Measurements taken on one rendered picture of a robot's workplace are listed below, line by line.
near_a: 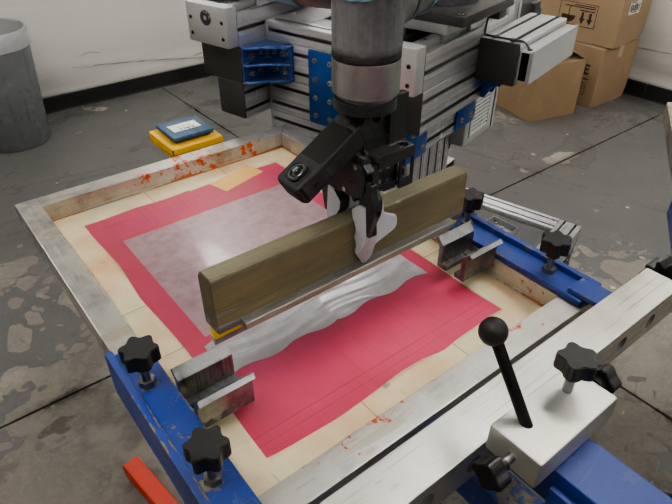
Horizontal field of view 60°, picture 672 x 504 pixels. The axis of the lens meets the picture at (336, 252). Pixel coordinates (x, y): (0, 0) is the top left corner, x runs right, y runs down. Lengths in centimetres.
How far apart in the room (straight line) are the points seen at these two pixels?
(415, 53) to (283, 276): 57
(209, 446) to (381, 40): 43
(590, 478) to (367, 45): 46
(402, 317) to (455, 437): 29
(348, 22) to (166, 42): 404
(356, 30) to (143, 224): 63
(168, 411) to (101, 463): 128
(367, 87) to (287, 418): 39
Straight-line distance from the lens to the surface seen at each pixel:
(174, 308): 90
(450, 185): 83
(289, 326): 84
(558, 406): 62
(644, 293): 86
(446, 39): 122
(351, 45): 62
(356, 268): 74
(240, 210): 111
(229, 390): 67
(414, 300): 89
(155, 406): 71
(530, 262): 93
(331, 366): 79
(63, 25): 437
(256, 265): 65
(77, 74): 445
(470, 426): 63
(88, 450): 202
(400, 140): 71
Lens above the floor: 153
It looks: 36 degrees down
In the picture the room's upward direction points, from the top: straight up
